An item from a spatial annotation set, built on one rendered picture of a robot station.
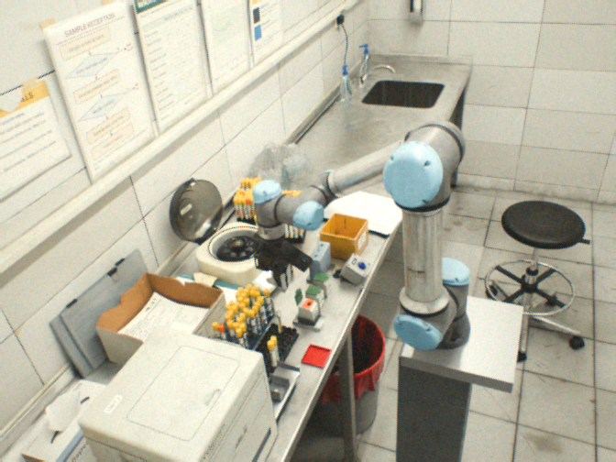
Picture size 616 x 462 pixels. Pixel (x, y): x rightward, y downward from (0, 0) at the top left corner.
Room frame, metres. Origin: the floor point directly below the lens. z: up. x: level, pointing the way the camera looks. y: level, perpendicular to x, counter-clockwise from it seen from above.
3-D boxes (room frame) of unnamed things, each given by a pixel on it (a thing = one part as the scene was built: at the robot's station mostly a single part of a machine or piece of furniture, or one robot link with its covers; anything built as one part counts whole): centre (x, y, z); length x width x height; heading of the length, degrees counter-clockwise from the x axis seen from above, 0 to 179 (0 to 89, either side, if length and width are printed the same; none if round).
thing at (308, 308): (1.16, 0.02, 0.92); 0.05 x 0.04 x 0.06; 63
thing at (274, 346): (1.06, 0.13, 0.93); 0.17 x 0.09 x 0.11; 155
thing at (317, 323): (1.16, 0.02, 0.89); 0.09 x 0.05 x 0.04; 63
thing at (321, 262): (1.38, -0.03, 0.92); 0.10 x 0.07 x 0.10; 156
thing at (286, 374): (0.87, 0.13, 0.92); 0.21 x 0.07 x 0.05; 154
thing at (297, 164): (2.12, 0.05, 0.94); 0.20 x 0.17 x 0.14; 126
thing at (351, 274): (1.35, -0.12, 0.92); 0.13 x 0.07 x 0.08; 64
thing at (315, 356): (1.02, 0.01, 0.88); 0.07 x 0.07 x 0.01; 64
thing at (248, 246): (1.44, 0.24, 0.97); 0.15 x 0.15 x 0.07
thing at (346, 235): (1.51, -0.13, 0.92); 0.13 x 0.13 x 0.10; 61
